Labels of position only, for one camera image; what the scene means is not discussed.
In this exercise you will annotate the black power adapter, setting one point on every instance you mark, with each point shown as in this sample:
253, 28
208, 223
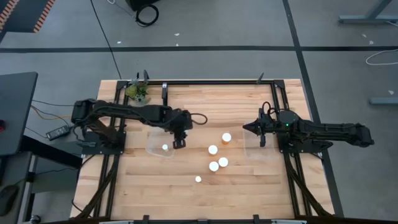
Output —
57, 132

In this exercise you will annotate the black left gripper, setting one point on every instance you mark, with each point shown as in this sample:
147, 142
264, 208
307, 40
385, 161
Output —
183, 123

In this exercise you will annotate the light grey side table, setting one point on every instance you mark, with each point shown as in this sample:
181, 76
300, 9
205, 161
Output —
26, 193

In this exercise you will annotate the clear plastic bin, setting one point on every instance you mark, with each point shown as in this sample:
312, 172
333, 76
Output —
155, 143
255, 151

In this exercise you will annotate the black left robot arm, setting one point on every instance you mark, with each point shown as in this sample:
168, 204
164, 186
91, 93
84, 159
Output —
136, 110

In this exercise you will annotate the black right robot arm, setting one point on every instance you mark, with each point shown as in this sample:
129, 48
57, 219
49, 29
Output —
326, 127

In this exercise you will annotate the small pale pill bottle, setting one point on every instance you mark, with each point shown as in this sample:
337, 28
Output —
165, 147

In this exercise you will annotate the small green artificial plant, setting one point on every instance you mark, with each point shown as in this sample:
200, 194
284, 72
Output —
136, 91

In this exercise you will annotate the black upright bracket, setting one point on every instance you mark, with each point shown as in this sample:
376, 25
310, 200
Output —
164, 93

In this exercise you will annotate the dark grey desk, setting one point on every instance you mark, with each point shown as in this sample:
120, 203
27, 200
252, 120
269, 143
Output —
15, 109

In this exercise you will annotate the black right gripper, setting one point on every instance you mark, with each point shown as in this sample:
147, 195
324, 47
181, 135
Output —
268, 124

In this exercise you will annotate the slim yellow pill bottle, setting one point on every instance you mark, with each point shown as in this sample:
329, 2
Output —
198, 179

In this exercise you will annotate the black box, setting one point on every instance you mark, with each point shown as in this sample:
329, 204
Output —
140, 3

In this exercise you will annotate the grey desk foot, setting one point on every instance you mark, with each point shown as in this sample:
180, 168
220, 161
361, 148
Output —
384, 100
367, 19

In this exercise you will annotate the black aluminium table frame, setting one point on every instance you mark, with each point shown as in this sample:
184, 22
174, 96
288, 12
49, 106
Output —
217, 82

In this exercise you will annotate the black computer mouse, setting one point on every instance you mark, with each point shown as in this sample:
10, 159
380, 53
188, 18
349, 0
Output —
7, 199

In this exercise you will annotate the black mat orange stripes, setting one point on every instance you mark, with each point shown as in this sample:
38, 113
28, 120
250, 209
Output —
25, 15

